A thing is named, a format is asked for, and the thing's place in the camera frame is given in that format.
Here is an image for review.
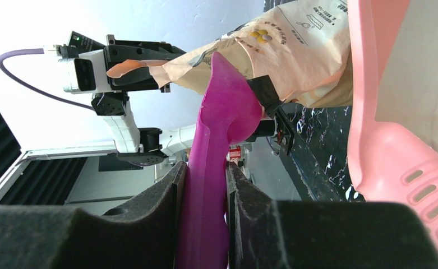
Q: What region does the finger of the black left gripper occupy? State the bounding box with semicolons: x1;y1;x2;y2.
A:
109;67;170;93
103;35;186;69

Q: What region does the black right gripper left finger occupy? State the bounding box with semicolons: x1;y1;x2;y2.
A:
0;161;187;268

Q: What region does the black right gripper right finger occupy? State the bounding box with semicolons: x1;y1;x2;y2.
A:
225;163;438;268

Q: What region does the purple litter scoop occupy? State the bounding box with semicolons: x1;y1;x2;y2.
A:
175;52;262;268

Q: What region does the pink cat litter box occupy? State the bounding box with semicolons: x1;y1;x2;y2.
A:
347;1;438;251

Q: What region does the cat litter bag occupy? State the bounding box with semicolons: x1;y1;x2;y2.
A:
106;0;354;109

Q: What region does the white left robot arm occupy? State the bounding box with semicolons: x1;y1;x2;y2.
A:
91;35;196;166

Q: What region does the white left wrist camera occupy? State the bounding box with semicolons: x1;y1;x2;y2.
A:
43;44;113;94

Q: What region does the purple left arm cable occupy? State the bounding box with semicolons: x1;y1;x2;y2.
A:
0;48;95;112

